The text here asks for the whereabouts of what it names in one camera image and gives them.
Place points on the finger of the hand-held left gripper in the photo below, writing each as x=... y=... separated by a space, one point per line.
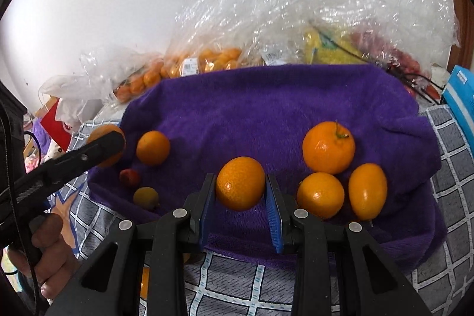
x=92 y=155

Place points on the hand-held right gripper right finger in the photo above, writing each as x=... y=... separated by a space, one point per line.
x=274 y=223

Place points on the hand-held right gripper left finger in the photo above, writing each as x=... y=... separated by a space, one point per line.
x=205 y=216

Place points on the medium orange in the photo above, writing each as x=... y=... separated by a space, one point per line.
x=103 y=131

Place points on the small red plum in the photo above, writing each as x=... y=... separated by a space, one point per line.
x=129 y=177

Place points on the small orange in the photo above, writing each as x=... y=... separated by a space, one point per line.
x=240 y=182
x=153 y=147
x=367 y=191
x=320 y=195

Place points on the small yellow plum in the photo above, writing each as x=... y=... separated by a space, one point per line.
x=146 y=197

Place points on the large orange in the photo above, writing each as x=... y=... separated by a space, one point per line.
x=144 y=281

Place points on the orange with green stem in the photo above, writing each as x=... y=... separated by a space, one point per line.
x=329 y=147

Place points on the person's left hand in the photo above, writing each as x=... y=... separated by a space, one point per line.
x=55 y=249

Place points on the red paper bag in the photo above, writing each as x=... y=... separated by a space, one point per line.
x=55 y=127

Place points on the white plastic bag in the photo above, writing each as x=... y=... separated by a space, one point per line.
x=70 y=97

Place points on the clear bag of mandarins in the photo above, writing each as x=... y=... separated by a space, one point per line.
x=214 y=58
x=144 y=79

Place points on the purple towel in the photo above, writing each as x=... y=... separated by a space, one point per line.
x=259 y=108

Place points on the yellow corn pack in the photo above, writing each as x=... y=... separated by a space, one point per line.
x=333 y=49

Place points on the grey checked star blanket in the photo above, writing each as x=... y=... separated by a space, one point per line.
x=455 y=171

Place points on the blue tissue pack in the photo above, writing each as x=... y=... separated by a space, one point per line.
x=461 y=94

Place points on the large crinkled clear bag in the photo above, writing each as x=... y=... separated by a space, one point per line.
x=370 y=5

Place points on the brown wooden frame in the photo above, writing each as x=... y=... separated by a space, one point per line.
x=463 y=27

